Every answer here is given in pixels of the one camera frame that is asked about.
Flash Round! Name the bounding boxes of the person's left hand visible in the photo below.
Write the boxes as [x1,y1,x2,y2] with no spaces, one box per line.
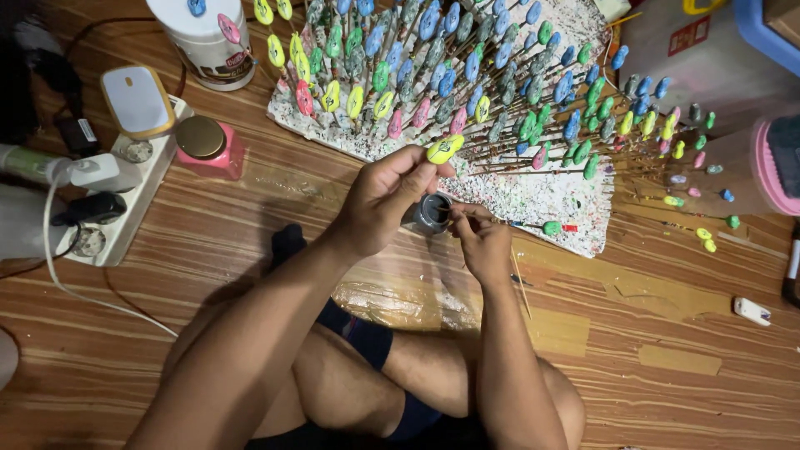
[336,144,458,259]

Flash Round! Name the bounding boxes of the person's right hand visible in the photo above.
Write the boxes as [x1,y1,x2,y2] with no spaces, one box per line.
[449,202,515,288]

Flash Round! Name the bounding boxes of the yellow painted piece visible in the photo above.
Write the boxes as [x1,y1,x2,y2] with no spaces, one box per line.
[426,134,466,166]

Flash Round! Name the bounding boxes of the bare bamboo stick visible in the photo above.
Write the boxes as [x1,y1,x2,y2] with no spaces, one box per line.
[510,245,533,321]

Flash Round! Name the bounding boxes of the small grey paint jar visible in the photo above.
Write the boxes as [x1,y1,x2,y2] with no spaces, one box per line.
[402,192,453,236]

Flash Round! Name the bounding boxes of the green piece on red-tipped stick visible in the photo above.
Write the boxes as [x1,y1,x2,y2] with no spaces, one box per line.
[511,220,580,237]

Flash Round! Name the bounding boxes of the paint-speckled white foam board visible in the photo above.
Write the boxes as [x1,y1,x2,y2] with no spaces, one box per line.
[267,0,617,259]

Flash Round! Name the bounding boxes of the dark blue shorts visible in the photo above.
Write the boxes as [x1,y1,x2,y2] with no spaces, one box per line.
[245,298,490,450]

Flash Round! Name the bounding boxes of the group of painted pieces on sticks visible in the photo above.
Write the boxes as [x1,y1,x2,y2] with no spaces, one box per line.
[252,0,742,255]

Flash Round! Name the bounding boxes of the pink jar with gold lid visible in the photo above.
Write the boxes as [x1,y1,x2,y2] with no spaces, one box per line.
[174,115,246,181]

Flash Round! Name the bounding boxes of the person's bare legs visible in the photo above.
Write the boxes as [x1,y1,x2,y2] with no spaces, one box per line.
[161,299,587,450]

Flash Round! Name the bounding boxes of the white tin with lid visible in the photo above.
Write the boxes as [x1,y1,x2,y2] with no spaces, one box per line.
[145,0,258,93]

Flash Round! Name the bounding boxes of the white power strip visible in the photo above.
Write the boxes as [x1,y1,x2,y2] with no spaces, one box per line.
[61,94,195,268]

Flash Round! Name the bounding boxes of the white gold-rimmed charger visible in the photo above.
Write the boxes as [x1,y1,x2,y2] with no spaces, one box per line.
[99,64,178,141]

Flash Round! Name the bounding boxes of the white plug adapter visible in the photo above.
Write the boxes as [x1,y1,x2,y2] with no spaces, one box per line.
[46,152,144,194]

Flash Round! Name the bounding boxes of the translucent plastic storage box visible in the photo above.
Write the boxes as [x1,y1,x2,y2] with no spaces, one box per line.
[617,0,800,140]

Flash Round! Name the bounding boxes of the black plug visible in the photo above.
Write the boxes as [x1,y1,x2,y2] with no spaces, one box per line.
[50,191,128,228]

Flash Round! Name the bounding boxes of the black power adapter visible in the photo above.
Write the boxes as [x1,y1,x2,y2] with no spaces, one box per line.
[54,115,101,158]

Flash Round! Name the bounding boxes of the black marker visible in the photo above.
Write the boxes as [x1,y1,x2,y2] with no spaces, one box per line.
[780,221,800,308]

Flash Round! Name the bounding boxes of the blue plastic stool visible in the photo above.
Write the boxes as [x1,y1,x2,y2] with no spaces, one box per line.
[733,0,800,78]

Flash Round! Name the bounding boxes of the green and white bottle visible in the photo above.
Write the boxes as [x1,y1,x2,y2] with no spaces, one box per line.
[0,143,65,186]

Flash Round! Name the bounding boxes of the black bag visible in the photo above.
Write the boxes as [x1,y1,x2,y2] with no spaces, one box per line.
[0,0,85,146]

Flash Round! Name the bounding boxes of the dark cable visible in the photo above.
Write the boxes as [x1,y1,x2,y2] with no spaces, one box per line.
[61,16,188,98]

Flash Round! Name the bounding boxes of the white cable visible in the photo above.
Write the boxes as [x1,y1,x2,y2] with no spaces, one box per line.
[42,167,180,339]

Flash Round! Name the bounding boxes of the yellow plastic ring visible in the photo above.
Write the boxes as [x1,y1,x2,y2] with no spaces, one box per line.
[682,0,730,16]

